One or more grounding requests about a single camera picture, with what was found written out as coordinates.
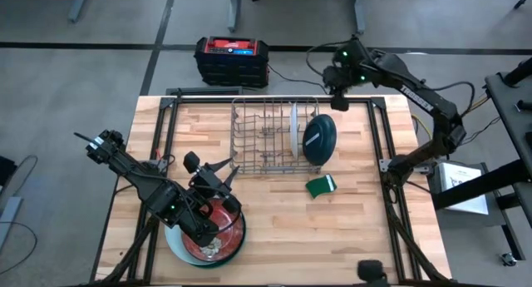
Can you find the black side table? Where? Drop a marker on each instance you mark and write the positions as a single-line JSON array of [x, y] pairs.
[[511, 112]]

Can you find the grey desk leg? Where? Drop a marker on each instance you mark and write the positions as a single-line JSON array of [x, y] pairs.
[[79, 4], [234, 8], [360, 10]]

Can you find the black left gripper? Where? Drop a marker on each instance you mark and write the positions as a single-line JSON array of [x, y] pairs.
[[212, 187]]

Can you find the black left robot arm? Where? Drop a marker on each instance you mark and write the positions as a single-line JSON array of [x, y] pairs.
[[141, 183]]

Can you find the red black power station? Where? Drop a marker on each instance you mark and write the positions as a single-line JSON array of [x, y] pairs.
[[232, 66]]

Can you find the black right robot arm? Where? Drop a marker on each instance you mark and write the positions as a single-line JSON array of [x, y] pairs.
[[420, 97]]

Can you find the white plate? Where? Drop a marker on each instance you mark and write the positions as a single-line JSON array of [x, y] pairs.
[[294, 133]]

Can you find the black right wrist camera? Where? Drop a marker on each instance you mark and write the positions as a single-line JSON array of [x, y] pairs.
[[340, 102]]

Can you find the white printed box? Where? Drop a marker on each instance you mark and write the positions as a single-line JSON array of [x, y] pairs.
[[461, 187]]

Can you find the black flat bar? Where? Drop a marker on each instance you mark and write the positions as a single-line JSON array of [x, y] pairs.
[[203, 91]]

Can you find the black rounded object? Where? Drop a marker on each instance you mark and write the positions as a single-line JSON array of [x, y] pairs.
[[370, 272]]

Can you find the yellow green sponge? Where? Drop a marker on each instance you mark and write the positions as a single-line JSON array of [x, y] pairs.
[[318, 189]]

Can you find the grey caster wheel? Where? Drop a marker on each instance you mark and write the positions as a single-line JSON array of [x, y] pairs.
[[509, 260]]

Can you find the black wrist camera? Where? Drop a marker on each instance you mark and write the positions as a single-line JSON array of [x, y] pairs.
[[192, 162], [340, 102]]

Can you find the dark teal plate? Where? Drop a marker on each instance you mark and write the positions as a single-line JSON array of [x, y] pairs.
[[322, 145]]

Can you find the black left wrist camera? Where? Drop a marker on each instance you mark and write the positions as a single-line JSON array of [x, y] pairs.
[[192, 162]]

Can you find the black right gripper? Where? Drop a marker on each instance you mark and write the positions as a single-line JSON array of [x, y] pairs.
[[341, 79]]

